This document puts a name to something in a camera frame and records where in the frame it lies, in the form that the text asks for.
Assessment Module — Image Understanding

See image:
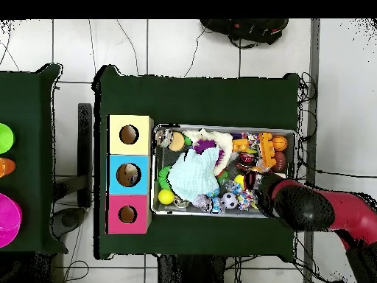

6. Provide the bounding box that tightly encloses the green spiky rubber ball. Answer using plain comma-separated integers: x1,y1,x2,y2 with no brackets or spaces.
158,166,173,189

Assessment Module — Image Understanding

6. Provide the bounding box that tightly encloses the dark green table cloth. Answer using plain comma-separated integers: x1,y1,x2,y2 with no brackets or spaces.
92,64,301,260
0,63,68,255

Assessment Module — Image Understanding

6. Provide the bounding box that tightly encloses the orange plastic cone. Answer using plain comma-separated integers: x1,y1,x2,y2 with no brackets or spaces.
0,157,16,178

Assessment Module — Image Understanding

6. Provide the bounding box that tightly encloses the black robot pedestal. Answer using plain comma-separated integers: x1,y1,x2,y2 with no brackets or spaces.
157,254,228,283

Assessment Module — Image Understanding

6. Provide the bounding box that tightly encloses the black backpack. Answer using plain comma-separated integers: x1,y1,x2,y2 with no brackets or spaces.
200,18,289,48

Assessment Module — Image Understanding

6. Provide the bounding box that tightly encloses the black upright panel on stand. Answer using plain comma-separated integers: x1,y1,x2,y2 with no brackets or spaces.
52,102,94,240

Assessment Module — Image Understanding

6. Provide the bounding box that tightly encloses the long orange building block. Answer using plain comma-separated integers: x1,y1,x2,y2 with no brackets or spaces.
258,132,277,168

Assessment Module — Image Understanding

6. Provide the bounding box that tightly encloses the purple spiky monster toy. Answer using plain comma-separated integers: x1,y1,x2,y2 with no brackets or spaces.
192,139,225,167

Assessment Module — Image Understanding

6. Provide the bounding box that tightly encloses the cream knitted cloth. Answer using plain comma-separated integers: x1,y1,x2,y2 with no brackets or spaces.
183,127,233,176

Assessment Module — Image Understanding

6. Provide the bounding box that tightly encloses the yellow ball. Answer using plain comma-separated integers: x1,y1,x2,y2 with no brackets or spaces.
158,189,175,206

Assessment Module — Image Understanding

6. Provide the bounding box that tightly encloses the wooden box with three holes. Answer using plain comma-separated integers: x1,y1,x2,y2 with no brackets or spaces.
105,114,155,235

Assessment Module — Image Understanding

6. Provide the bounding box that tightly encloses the black cable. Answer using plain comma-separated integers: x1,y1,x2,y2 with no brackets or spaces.
295,156,377,180

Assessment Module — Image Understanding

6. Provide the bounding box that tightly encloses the mint green waffle cloth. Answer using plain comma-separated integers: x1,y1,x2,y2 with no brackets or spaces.
167,145,222,203

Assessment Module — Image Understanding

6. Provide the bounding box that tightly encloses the green plastic cup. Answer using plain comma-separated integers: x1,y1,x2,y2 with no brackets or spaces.
0,122,15,155

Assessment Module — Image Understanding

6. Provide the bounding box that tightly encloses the magenta plastic bowl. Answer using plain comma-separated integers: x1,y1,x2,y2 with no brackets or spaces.
0,192,23,248

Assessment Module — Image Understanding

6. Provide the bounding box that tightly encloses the small orange basketball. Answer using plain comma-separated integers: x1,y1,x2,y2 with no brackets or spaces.
271,135,289,152

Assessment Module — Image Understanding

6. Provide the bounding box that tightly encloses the shallow wire mesh bin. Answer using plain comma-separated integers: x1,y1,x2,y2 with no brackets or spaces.
149,123,297,220

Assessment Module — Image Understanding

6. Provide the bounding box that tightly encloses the small black white soccer ball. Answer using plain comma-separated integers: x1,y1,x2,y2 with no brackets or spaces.
221,192,239,210

